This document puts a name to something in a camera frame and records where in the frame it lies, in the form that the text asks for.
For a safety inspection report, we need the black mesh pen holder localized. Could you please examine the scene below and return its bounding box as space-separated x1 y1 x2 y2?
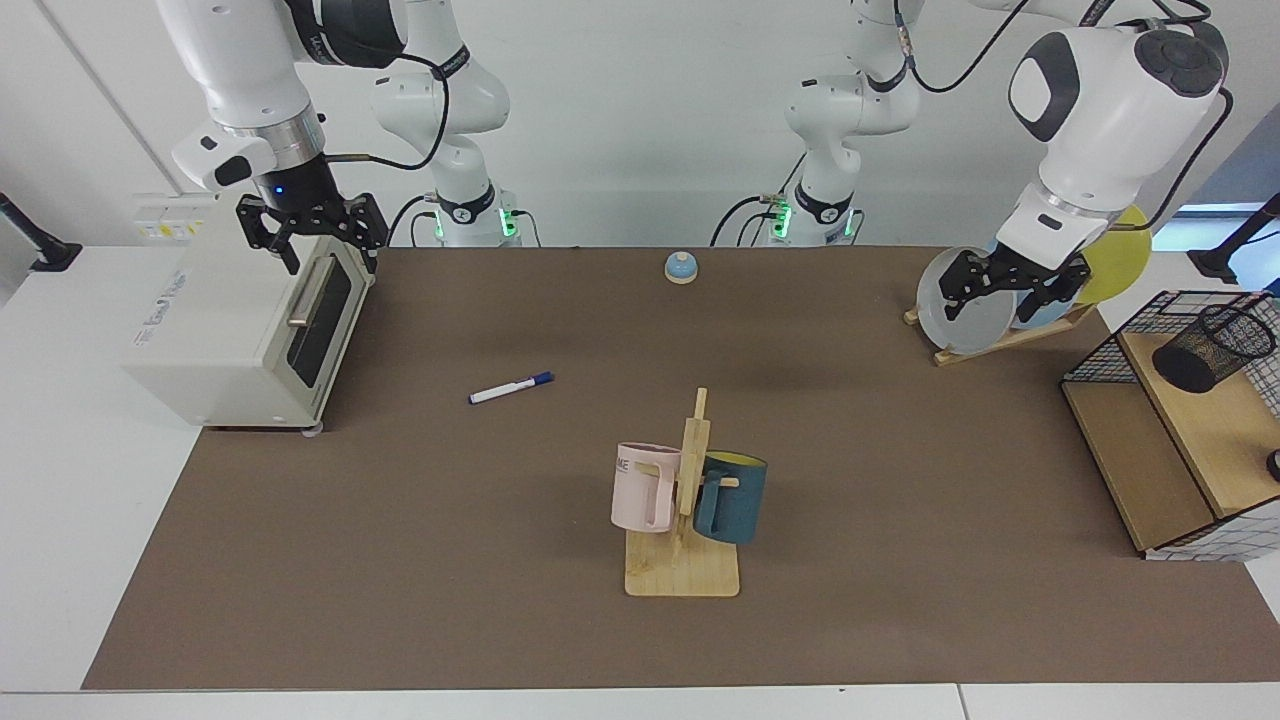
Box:
1152 303 1277 394

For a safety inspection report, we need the brown table cloth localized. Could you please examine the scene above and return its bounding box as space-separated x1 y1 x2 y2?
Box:
82 247 1280 691

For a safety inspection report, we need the black base cable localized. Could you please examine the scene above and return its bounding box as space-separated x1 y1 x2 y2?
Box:
710 155 806 248
385 195 431 248

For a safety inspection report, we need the wooden cup stand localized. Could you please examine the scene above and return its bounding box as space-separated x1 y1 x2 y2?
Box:
625 388 741 598

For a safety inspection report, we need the yellow plate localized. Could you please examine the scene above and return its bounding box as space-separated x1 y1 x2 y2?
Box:
1075 205 1153 304

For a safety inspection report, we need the wooden plate rack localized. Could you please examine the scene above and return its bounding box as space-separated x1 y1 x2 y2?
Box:
905 300 1099 367

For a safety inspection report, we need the black clamp stand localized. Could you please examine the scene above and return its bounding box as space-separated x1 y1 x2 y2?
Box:
0 192 83 273
1188 193 1280 284

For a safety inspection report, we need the grey plate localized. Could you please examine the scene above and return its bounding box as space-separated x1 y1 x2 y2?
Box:
917 246 1018 355

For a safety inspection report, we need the dark teal cup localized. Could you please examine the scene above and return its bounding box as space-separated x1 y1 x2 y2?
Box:
693 452 769 546

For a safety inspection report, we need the pale toaster oven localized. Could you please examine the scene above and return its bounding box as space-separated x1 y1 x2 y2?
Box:
122 192 378 433

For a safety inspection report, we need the white marker with blue cap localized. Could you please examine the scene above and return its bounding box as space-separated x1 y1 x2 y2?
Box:
469 372 555 405

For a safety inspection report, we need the white power strip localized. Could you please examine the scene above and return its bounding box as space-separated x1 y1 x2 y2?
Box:
133 193 219 244

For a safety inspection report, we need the wire basket with wooden floor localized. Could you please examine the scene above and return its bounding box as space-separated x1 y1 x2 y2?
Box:
1062 290 1280 561

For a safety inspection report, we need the light blue plate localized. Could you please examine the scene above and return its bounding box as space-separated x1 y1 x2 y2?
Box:
985 238 1079 331

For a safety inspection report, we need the pink cup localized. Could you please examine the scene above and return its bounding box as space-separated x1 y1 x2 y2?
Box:
611 442 683 534

